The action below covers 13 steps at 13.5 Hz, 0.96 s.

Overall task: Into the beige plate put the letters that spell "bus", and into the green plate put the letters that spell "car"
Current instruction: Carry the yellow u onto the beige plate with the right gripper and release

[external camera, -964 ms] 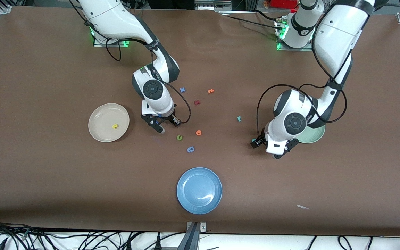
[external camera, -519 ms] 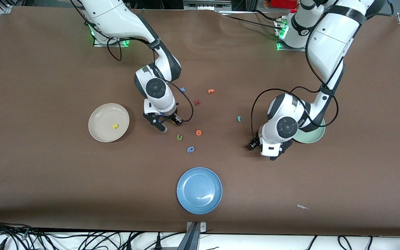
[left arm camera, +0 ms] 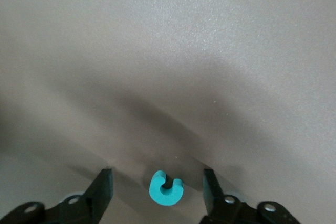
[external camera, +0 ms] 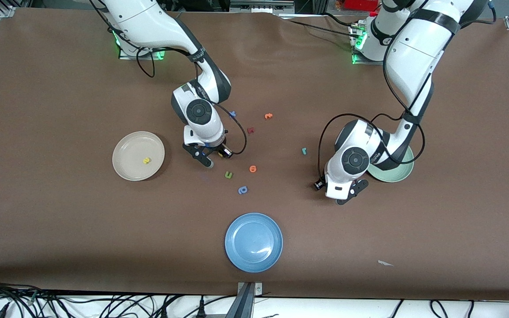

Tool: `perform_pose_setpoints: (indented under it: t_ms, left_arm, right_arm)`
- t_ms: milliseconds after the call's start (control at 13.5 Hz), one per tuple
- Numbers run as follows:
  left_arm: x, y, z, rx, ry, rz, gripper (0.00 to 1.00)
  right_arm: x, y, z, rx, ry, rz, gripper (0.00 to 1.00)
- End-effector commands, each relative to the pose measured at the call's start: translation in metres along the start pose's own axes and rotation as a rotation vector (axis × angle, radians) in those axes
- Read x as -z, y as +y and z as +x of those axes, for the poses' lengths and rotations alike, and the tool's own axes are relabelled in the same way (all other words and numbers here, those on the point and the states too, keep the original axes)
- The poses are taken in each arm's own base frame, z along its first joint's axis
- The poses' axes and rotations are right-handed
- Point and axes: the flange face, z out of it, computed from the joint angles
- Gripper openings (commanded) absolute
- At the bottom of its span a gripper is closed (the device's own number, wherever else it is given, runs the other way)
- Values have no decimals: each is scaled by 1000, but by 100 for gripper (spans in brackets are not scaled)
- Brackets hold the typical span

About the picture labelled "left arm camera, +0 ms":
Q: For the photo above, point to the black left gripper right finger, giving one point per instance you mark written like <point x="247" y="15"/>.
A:
<point x="215" y="203"/>

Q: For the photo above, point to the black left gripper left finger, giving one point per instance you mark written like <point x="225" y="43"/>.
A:
<point x="99" y="195"/>

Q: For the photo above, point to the teal letter c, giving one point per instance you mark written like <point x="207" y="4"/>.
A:
<point x="157" y="190"/>

